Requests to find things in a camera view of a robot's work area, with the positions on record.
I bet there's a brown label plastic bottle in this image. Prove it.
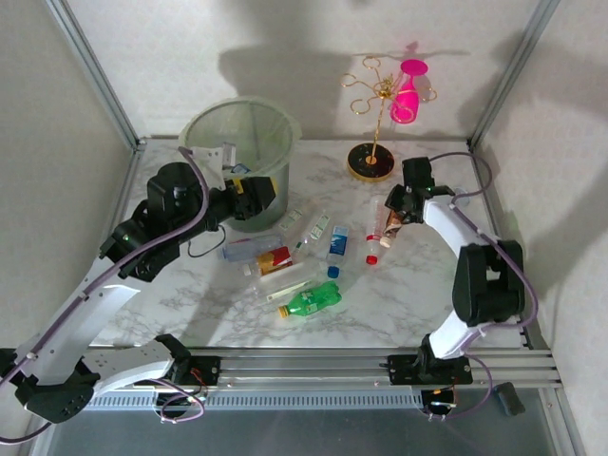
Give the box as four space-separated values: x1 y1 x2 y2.
381 208 405 248

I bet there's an aluminium mounting rail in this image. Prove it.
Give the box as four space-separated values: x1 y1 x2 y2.
45 349 564 393

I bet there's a small black block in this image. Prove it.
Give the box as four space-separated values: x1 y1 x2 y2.
493 382 526 418

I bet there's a grey slotted cable duct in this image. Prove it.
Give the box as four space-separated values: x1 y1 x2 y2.
61 389 427 412

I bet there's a green plastic bottle yellow cap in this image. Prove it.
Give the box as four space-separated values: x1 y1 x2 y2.
277 279 343 320

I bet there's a clear bottle red cap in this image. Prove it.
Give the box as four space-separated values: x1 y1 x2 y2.
364 199 385 266

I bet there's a bottle red yellow label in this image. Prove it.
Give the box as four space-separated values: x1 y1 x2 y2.
241 245 295 279

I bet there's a translucent green waste bin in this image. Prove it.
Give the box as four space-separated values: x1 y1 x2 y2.
182 97 294 234

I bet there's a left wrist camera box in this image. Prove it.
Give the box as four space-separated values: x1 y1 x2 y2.
189 144 238 187

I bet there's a clear crushed Ganten bottle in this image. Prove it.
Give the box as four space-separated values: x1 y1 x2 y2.
217 234 285 263

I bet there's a large clear plastic bottle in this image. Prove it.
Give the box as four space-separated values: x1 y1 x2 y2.
254 258 332 305

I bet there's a clear water bottle blue label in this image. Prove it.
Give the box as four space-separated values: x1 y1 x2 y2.
325 225 352 279

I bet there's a clear bottle green white label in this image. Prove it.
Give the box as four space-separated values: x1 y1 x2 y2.
278 207 306 234
294 207 333 254

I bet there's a gold wire glass rack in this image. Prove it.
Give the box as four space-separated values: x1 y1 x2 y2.
340 55 438 184

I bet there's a pink wine glass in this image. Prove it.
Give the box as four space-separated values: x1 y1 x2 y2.
389 59 428 125

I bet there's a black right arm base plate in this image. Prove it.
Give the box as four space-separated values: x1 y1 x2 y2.
387 353 474 386

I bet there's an aluminium enclosure frame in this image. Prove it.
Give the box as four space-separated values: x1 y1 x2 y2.
18 0 588 456

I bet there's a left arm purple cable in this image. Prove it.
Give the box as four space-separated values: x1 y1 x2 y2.
0 145 210 444

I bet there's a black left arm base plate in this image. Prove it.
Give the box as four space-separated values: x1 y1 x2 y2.
133 355 222 387

